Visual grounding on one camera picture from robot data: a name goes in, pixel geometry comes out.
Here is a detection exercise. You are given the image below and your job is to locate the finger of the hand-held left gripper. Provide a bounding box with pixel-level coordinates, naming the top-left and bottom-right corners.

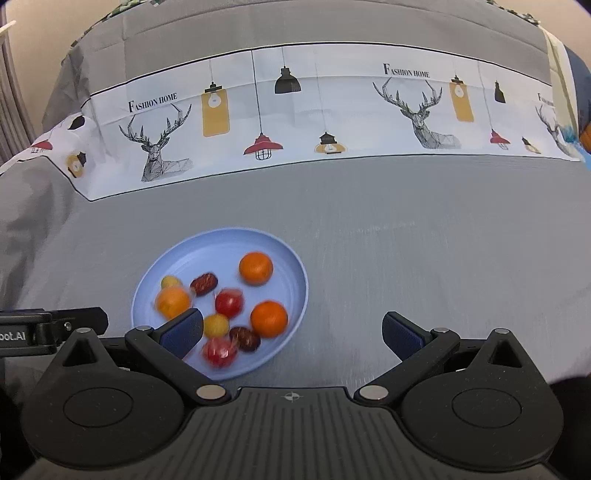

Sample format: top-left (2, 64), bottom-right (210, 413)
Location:
top-left (34, 307), bottom-right (109, 344)

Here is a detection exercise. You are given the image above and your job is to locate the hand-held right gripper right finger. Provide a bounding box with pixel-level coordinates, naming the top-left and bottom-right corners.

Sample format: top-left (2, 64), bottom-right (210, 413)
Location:
top-left (353, 311), bottom-right (539, 407)

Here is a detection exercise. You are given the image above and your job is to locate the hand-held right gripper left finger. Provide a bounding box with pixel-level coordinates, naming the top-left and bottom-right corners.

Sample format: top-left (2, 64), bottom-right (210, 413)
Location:
top-left (46, 308), bottom-right (230, 407)

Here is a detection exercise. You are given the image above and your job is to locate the plastic-wrapped orange mandarin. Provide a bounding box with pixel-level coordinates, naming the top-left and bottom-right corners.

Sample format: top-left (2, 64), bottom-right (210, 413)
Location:
top-left (154, 286), bottom-right (192, 320)

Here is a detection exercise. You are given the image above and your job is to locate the small yellow-green fruit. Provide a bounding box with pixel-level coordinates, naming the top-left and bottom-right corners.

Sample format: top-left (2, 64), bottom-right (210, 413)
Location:
top-left (203, 314), bottom-right (230, 337)

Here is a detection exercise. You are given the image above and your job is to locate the plastic-wrapped red fruit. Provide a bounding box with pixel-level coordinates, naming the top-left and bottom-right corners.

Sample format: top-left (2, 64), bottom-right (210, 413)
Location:
top-left (214, 288), bottom-right (245, 318)
top-left (201, 337), bottom-right (239, 368)

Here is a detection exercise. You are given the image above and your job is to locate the dark red jujube date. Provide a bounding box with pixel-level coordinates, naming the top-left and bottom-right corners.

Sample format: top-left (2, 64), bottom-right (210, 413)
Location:
top-left (229, 326), bottom-right (262, 353)
top-left (189, 273), bottom-right (219, 297)

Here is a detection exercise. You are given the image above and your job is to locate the light blue plate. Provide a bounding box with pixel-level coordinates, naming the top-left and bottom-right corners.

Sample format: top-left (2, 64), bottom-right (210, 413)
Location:
top-left (131, 227), bottom-right (309, 381)

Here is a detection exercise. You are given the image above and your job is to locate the bare orange mandarin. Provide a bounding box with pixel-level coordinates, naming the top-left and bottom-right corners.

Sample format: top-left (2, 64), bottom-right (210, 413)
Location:
top-left (238, 251), bottom-right (274, 286)
top-left (250, 300), bottom-right (289, 339)

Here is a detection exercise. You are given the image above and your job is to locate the grey curtain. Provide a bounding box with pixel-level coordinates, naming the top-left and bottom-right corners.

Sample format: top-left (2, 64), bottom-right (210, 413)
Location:
top-left (0, 23), bottom-right (37, 160)

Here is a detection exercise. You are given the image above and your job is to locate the light blue fabric strip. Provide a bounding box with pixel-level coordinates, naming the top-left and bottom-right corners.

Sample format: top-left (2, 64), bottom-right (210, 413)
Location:
top-left (561, 126), bottom-right (591, 168)

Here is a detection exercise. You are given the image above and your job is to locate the cream cloth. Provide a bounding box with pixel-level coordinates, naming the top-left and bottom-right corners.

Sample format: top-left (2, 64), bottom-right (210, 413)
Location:
top-left (544, 30), bottom-right (579, 132)

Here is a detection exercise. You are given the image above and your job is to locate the dark blue cushion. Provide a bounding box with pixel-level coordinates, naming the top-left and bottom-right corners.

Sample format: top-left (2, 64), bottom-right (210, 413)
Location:
top-left (564, 46), bottom-right (591, 139)

